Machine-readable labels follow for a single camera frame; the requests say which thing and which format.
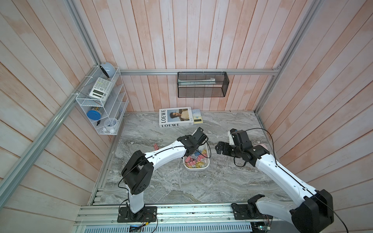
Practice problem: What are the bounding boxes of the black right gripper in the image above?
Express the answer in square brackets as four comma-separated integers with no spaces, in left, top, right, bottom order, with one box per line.
[214,141,242,159]

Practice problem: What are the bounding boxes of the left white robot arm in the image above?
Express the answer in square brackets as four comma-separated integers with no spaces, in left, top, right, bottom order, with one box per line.
[121,127,208,214]

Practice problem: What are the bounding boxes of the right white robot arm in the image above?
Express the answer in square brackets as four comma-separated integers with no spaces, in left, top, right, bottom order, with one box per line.
[215,129,335,233]

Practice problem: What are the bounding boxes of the white storage box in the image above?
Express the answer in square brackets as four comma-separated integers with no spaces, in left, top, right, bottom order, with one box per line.
[183,143,211,171]

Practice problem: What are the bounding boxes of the yellow blue calculator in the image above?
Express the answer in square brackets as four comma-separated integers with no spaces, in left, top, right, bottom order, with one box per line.
[192,109,204,124]

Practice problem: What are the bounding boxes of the white LOEWE book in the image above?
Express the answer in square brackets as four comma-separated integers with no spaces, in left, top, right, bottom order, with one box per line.
[159,107,194,128]

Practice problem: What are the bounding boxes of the papers in mesh basket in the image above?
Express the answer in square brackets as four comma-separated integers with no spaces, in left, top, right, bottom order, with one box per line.
[177,78,217,86]

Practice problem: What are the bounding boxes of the blue lid container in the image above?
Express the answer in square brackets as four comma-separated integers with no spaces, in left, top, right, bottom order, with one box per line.
[86,106,103,121]

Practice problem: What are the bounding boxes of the white calculator on shelf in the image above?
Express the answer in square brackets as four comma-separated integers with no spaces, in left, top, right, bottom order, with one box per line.
[89,78,114,102]

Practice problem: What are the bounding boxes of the black mesh wall basket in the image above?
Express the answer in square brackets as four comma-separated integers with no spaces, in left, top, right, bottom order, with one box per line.
[177,71,230,98]

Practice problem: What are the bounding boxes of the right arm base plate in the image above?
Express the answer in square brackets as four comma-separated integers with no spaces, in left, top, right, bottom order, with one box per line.
[231,203,273,220]

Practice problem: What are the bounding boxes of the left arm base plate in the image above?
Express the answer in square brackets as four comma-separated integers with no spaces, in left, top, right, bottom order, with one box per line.
[117,206,157,223]

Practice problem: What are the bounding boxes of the white wire shelf rack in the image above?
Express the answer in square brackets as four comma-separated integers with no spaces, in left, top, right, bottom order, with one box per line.
[76,66,129,136]

